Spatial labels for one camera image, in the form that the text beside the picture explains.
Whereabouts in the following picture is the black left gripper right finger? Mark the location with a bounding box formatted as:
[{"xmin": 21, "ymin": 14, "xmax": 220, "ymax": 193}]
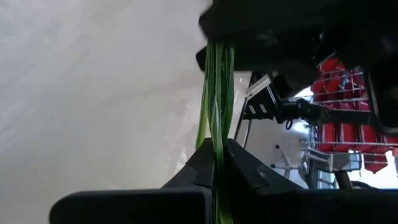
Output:
[{"xmin": 223, "ymin": 138, "xmax": 398, "ymax": 224}]

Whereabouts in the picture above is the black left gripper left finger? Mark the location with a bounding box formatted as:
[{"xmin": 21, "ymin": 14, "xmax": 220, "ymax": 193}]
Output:
[{"xmin": 49, "ymin": 138, "xmax": 216, "ymax": 224}]

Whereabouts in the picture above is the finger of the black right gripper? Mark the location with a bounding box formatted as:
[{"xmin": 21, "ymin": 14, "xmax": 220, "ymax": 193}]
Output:
[
  {"xmin": 195, "ymin": 42, "xmax": 315, "ymax": 98},
  {"xmin": 198, "ymin": 0, "xmax": 312, "ymax": 45}
]

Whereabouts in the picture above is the white flower bunch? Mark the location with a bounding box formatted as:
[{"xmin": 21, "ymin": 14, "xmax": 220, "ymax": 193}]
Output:
[{"xmin": 195, "ymin": 40, "xmax": 236, "ymax": 224}]

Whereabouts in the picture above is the grey metal stand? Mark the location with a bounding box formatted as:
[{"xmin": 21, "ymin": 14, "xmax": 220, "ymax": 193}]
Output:
[{"xmin": 269, "ymin": 143, "xmax": 363, "ymax": 189}]

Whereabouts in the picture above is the red storage bin rack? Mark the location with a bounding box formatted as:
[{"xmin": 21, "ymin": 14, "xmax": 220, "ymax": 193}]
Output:
[{"xmin": 310, "ymin": 57, "xmax": 398, "ymax": 174}]

